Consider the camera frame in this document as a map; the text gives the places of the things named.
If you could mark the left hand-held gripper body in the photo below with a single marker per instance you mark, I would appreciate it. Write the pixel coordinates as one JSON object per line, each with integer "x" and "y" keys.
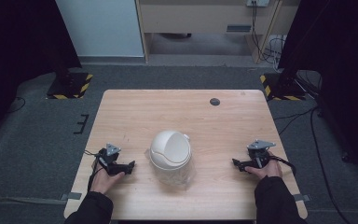
{"x": 109, "y": 160}

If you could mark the person's right hand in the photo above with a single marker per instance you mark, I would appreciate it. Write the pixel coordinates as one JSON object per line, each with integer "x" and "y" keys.
{"x": 268, "y": 170}

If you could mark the grey tape strip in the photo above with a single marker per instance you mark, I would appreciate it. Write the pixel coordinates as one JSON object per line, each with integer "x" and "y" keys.
{"x": 302, "y": 198}
{"x": 71, "y": 196}

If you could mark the person's left hand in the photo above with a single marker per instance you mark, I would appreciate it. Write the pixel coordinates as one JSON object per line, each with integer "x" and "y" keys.
{"x": 105, "y": 182}

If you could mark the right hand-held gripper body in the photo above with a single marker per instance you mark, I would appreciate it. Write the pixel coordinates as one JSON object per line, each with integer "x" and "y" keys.
{"x": 258, "y": 154}

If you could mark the black curtain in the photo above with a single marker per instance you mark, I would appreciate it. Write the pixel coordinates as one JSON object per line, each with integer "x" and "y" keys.
{"x": 338, "y": 62}
{"x": 15, "y": 46}

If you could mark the clear plastic bag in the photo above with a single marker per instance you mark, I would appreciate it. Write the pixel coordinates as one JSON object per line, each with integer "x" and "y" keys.
{"x": 180, "y": 176}

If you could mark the white partition panel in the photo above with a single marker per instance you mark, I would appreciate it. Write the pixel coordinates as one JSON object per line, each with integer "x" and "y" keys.
{"x": 99, "y": 28}

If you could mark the black stand base hazard stripes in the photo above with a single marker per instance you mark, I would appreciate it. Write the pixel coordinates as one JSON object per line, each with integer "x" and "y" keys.
{"x": 71, "y": 87}
{"x": 281, "y": 88}

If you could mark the white swing-lid trash bin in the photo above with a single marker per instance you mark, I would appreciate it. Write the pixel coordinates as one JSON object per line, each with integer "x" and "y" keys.
{"x": 170, "y": 150}

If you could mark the grey wall power socket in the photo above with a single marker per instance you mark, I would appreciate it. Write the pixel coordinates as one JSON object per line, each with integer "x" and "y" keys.
{"x": 257, "y": 2}

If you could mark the dark round table grommet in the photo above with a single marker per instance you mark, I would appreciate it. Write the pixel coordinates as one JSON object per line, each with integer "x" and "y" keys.
{"x": 214, "y": 101}

